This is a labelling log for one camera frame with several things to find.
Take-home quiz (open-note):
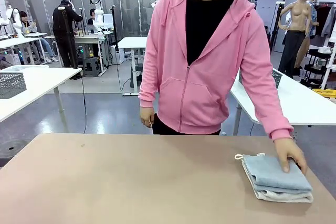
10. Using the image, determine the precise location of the person's right hand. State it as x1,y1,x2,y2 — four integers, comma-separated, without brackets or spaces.
140,106,156,129

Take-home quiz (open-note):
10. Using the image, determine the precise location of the person's left hand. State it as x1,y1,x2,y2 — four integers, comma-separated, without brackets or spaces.
274,137,308,175

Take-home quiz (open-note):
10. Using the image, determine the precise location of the light blue towel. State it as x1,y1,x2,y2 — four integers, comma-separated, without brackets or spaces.
234,152,313,194

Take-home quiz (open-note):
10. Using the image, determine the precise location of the dark grey mesh basket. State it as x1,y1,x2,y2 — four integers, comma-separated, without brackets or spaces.
238,68,284,89

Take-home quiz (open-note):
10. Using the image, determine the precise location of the person's left forearm pink sleeve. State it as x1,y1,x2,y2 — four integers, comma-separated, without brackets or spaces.
253,77,295,141

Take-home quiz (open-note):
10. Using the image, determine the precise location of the person's right forearm pink sleeve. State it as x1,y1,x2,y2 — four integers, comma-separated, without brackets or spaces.
138,58,158,109

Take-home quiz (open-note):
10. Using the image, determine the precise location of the light grey patterned basket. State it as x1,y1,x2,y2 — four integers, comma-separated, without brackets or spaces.
0,71,27,100

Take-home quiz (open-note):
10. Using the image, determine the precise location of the grey step stool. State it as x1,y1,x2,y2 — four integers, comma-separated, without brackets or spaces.
130,63,144,88
83,57,102,78

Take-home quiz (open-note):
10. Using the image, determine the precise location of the person in pink hoodie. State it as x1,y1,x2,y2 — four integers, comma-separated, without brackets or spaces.
138,0,295,141

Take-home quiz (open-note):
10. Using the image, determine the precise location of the white computer tower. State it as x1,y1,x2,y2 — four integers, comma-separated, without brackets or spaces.
110,45,125,65

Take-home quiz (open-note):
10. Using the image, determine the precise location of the yellow crate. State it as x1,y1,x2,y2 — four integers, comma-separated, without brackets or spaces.
312,89,336,102

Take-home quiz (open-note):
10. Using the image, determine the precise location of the small white desk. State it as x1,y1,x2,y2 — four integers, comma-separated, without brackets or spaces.
117,37,148,96

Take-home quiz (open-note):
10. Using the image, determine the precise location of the black shelf cart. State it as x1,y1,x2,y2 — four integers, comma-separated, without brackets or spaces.
301,47,335,88

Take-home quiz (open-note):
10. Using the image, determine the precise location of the black tripod pole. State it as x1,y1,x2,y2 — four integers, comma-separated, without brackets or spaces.
110,5,119,51

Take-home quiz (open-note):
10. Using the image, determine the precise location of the white workbench desk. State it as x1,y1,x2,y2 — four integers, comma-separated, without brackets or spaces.
44,31,114,75

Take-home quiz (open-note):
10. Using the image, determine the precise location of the seated person with glasses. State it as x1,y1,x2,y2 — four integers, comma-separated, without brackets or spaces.
87,8,97,25

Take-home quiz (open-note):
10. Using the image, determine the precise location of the man in black clothes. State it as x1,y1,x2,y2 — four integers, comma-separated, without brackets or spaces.
52,0,83,80

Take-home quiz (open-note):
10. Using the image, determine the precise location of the white shallow tray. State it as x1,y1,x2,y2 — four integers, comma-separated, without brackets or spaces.
0,65,50,73

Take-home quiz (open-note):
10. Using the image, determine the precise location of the black stand with white head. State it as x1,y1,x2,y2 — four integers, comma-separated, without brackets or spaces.
270,1,286,51

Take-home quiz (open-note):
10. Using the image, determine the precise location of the clothes rack with garments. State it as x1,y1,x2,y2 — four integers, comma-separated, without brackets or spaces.
313,1,336,38

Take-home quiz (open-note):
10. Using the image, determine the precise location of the black tripod with white head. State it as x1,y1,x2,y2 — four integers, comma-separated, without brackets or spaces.
58,8,78,69

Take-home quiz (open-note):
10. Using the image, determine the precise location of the tan mannequin with dark trousers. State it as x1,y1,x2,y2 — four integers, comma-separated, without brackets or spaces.
278,0,313,77

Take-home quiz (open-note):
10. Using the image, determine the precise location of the grey round floor plate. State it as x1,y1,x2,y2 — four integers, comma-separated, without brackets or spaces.
0,139,28,159

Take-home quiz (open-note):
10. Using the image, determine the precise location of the mannequin with tan hat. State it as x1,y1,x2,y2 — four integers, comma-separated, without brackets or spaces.
295,0,320,69

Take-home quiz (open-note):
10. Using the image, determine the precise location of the seated person grey hoodie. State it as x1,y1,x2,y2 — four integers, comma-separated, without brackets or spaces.
18,10,59,63

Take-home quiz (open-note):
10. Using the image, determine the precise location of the long white desk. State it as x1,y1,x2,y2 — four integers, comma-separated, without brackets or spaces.
0,33,48,65

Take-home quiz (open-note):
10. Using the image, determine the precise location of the thin black hanging cable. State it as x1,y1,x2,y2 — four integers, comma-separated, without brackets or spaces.
80,76,88,133

